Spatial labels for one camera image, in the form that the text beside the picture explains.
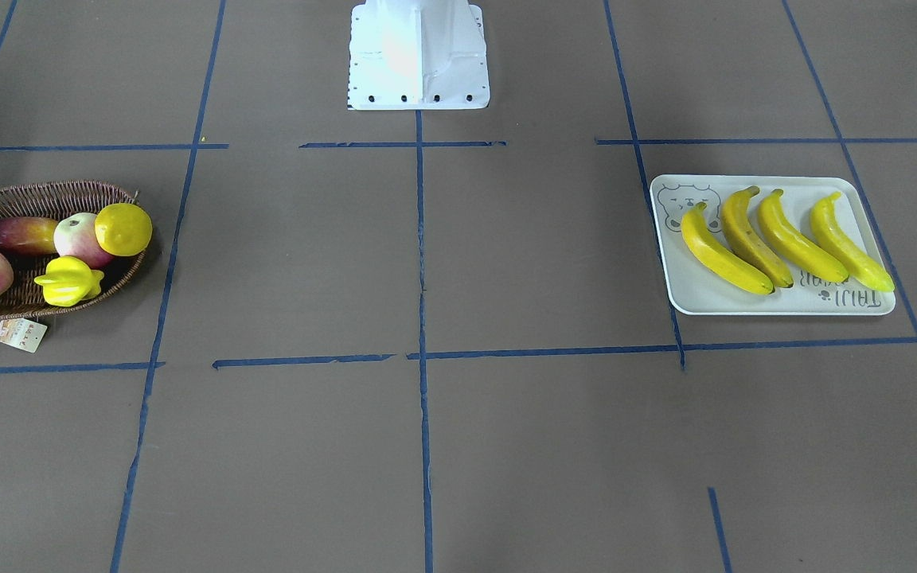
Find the paper basket tag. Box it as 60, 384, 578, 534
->
0, 318, 49, 354

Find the purple red mango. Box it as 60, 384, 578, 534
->
0, 216, 59, 256

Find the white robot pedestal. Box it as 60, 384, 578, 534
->
347, 1, 491, 110

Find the brown wicker basket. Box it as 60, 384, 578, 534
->
0, 179, 148, 320

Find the yellow curved fruit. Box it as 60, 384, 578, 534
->
33, 256, 104, 308

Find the yellow banana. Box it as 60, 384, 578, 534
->
681, 202, 775, 296
756, 189, 850, 283
810, 192, 896, 293
721, 185, 794, 289

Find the yellow pear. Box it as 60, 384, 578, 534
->
94, 203, 153, 257

